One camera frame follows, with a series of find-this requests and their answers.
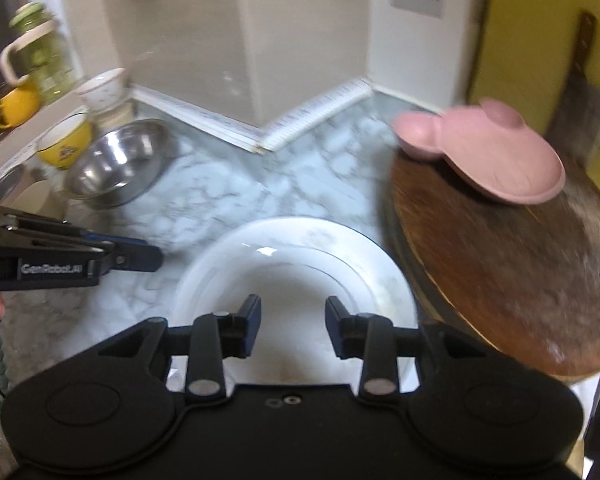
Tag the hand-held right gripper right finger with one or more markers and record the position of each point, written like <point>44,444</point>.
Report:
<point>333,321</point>

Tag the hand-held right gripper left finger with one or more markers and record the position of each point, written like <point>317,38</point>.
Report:
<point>252,321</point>

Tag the large steel bowl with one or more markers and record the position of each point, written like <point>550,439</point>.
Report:
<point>120,160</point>

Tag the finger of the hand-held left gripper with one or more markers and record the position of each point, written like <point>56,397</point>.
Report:
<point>140,257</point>
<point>120,238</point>

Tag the green glass pitcher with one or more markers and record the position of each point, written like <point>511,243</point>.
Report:
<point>42,55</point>

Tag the white floral bowl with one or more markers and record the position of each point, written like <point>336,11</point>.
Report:
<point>102,92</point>

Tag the pink bear-shaped plate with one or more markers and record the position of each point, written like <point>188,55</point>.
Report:
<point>490,160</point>

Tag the white plate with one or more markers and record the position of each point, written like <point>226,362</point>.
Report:
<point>290,280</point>

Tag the yellow bowl with cartoon print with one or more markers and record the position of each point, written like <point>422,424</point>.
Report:
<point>65,152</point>

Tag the round wooden cutting board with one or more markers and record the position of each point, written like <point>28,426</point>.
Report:
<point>505,270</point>

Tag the yellow mug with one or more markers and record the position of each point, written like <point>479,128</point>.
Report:
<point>17,107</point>

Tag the clear plastic container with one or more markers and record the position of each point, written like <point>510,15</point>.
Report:
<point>117,117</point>

